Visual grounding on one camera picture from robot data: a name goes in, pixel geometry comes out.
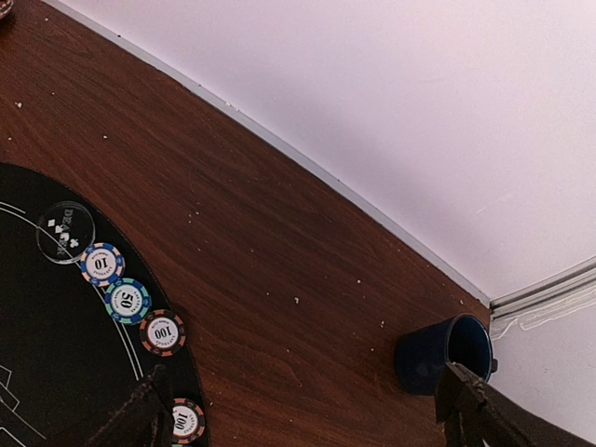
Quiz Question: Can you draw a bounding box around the red chip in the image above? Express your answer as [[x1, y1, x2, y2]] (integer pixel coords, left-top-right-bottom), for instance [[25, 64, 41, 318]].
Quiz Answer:
[[139, 309, 187, 358], [172, 398, 206, 444]]

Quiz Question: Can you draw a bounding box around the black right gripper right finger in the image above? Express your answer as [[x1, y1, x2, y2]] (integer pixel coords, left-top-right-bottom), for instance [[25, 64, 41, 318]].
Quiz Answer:
[[434, 363, 591, 446]]

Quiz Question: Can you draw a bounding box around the blue white chip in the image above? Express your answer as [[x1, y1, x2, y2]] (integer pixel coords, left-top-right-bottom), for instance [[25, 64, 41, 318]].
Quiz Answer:
[[80, 242, 125, 287]]

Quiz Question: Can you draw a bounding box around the round black poker mat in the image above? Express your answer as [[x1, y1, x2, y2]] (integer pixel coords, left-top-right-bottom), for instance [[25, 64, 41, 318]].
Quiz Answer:
[[1, 163, 206, 446]]

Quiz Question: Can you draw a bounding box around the green chip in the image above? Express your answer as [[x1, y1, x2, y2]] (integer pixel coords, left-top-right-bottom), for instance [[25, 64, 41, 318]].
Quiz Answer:
[[103, 278, 152, 325]]

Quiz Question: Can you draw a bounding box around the dark blue enamel mug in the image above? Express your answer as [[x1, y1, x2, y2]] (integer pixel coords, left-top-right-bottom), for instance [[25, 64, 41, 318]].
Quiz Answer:
[[394, 314, 498, 396]]

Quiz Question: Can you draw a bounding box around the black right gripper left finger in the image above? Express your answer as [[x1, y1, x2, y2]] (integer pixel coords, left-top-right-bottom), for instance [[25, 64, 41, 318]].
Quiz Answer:
[[83, 365, 173, 446]]

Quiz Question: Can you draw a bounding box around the clear round dealer button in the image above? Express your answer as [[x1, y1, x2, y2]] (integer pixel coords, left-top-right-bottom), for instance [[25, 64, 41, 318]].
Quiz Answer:
[[36, 201, 96, 264]]

